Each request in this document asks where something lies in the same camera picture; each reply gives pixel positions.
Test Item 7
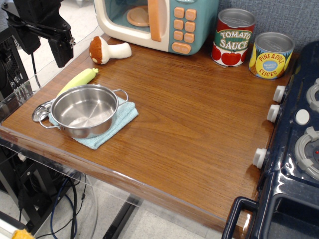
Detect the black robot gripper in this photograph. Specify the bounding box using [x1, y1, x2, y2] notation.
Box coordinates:
[1, 0, 75, 68]

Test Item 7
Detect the silver steel pot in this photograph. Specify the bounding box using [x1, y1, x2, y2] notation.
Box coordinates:
[39, 84, 129, 139]

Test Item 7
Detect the light blue folded rag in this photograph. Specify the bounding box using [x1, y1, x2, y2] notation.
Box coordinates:
[48, 96, 139, 150]

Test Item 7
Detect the white stove knob top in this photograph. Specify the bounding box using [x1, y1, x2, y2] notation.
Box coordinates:
[273, 86, 286, 103]

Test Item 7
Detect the white stove knob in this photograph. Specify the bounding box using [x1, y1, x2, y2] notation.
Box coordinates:
[267, 105, 280, 123]
[273, 86, 286, 103]
[253, 148, 267, 169]

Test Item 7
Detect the plush mushroom toy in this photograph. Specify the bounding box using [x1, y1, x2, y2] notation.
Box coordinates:
[89, 36, 132, 65]

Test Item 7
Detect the toy microwave teal cream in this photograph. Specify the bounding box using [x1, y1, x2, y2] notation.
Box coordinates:
[94, 0, 219, 55]

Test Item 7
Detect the clear acrylic table guard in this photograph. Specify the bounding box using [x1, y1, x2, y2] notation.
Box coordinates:
[0, 78, 231, 230]

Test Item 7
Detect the tomato sauce can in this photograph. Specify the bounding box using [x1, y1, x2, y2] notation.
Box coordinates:
[211, 8, 256, 67]

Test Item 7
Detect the pineapple slices can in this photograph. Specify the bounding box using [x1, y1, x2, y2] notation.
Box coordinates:
[249, 32, 295, 80]

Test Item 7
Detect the white stove knob middle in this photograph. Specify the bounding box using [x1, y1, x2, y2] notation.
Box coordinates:
[267, 105, 280, 123]

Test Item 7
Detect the white stove knob bottom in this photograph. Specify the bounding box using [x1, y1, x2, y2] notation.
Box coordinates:
[253, 148, 267, 169]

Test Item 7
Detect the dark blue toy stove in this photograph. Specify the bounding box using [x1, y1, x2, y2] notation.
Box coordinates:
[222, 41, 319, 239]

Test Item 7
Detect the green handled ice cream scoop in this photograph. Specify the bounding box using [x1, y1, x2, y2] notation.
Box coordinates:
[32, 68, 99, 122]

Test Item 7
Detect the blue cable under table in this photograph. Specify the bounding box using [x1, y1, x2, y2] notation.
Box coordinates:
[49, 174, 78, 239]

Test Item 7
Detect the black cable under table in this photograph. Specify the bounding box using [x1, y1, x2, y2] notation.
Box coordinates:
[34, 174, 88, 239]

